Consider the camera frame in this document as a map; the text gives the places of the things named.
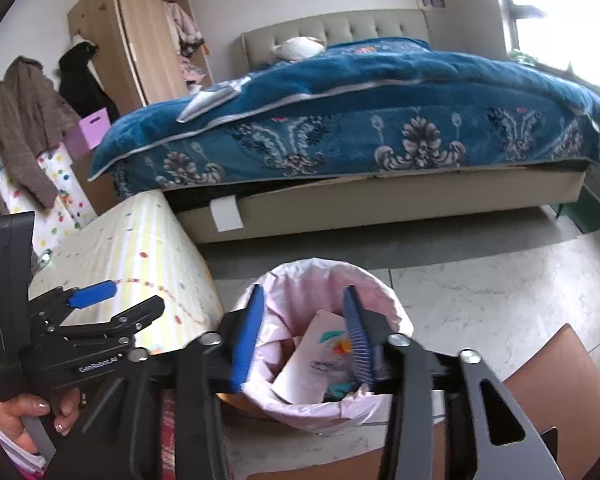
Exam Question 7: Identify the hanging clothes in wardrobe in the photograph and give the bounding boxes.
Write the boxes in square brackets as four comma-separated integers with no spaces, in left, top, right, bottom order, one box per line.
[162,0,211,86]

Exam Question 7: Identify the black coat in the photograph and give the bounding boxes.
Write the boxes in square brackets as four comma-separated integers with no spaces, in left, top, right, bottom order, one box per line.
[57,42,121,122]

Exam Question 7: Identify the yellow striped dotted tablecloth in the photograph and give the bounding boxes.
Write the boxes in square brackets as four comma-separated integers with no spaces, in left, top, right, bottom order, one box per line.
[30,191,226,357]

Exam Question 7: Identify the pink lined trash bin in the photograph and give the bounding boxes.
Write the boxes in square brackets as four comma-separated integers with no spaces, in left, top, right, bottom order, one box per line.
[227,257,414,436]

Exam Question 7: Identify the teal floral blanket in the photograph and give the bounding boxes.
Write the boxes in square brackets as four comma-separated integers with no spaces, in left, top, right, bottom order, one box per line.
[87,37,600,199]

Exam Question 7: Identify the white polka dot cabinet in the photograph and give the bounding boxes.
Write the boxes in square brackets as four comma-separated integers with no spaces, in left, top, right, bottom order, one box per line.
[0,105,99,262]

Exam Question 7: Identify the brown wooden chair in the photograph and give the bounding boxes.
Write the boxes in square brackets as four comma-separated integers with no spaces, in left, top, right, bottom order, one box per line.
[500,324,600,462]

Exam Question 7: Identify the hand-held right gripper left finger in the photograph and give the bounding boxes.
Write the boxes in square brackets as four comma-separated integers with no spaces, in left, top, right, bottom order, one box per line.
[45,284,267,480]

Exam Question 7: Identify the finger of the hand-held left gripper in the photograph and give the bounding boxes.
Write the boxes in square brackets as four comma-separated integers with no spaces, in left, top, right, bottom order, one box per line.
[55,295,166,337]
[27,281,117,322]

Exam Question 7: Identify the folded grey cloth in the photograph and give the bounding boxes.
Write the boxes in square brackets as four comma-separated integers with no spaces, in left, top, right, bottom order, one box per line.
[176,79,252,124]

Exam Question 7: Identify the white pillow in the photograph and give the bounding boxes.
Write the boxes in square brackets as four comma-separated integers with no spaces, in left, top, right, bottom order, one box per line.
[271,36,327,61]

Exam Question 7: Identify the white printed paper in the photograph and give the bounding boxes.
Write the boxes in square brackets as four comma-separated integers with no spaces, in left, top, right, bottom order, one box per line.
[271,309,355,405]

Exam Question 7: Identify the person's left hand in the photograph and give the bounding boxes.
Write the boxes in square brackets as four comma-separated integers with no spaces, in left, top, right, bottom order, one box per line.
[0,387,83,457]

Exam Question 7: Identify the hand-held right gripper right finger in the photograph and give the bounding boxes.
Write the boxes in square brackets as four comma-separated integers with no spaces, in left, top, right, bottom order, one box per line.
[342,285,566,480]

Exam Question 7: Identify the window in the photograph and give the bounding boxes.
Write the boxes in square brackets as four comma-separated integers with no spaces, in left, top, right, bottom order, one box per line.
[494,0,600,107]

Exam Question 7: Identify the pink storage box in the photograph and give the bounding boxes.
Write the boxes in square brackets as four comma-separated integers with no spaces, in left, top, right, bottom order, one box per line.
[65,108,112,151]

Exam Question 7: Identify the wooden nightstand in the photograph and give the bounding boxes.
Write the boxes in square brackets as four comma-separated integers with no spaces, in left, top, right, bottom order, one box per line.
[72,147,115,217]

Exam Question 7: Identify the beige upholstered bed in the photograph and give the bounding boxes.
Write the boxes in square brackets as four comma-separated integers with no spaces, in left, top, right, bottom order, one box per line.
[87,9,600,246]

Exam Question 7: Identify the brown quilted coat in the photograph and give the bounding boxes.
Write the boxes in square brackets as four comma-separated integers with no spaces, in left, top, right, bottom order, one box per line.
[0,57,82,212]

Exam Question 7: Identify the white bed tag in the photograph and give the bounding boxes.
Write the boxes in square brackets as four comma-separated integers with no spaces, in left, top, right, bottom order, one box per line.
[211,197,245,234]

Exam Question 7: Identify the person's left forearm pink sleeve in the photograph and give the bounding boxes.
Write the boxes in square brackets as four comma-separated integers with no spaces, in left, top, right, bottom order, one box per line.
[0,375,48,476]

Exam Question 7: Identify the wooden wardrobe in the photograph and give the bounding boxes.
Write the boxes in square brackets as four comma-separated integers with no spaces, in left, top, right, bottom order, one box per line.
[67,0,216,117]

